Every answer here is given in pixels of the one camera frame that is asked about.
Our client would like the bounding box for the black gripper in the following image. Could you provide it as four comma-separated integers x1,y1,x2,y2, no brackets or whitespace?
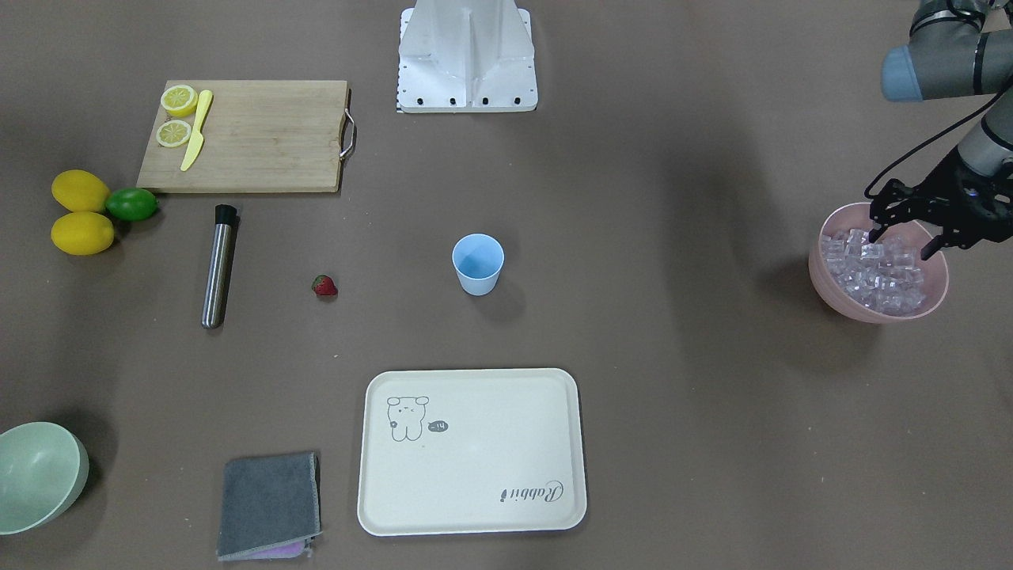
868,149,1012,262

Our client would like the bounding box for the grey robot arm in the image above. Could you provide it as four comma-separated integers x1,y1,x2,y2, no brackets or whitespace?
864,1,1012,260

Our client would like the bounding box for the pile of clear ice cubes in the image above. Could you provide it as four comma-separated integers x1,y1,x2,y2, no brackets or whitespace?
820,228,927,317

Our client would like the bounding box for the light blue cup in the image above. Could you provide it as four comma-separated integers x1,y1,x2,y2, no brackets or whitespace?
451,234,504,296

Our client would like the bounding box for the pink bowl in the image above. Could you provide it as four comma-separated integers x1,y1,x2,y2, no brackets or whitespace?
808,202,950,325

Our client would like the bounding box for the cream rabbit tray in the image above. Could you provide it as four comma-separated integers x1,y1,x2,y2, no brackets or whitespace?
357,367,587,537

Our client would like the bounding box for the red strawberry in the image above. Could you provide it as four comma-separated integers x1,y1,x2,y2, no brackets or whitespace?
311,274,339,297

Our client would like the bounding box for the steel muddler black tip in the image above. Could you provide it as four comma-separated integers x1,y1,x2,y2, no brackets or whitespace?
200,203,238,329

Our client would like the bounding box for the grey folded cloth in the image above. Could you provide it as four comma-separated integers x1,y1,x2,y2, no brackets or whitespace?
216,451,321,562

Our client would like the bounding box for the wooden cutting board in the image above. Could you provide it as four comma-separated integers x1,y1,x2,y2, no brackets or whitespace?
136,79,357,194

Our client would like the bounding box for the yellow plastic knife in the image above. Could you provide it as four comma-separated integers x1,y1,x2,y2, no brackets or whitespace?
180,89,214,172

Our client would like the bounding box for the upper lemon half slice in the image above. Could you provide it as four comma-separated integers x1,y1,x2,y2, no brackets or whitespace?
160,84,199,118

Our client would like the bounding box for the lemon half slice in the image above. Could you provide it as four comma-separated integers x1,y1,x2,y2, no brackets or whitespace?
160,84,199,118
154,120,192,148

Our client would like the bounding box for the lower lemon half slice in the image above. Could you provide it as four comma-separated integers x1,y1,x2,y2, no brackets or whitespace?
154,120,192,148

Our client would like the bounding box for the green lime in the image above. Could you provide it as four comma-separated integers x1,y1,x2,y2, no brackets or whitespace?
104,187,159,222

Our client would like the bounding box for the lower whole yellow lemon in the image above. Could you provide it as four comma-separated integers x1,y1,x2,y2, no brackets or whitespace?
50,211,115,256

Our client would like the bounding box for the whole yellow lemon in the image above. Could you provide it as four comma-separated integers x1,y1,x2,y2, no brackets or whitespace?
51,169,111,213
50,211,115,256

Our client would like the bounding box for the upper whole yellow lemon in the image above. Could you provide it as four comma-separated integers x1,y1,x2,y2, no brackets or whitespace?
51,169,111,213

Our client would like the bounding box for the green bowl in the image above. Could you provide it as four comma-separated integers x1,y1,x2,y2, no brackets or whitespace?
1,421,90,535

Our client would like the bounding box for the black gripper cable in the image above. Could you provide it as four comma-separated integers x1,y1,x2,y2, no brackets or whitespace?
863,79,1013,199

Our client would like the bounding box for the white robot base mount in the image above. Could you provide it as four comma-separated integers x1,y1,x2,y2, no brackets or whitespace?
396,1,539,113

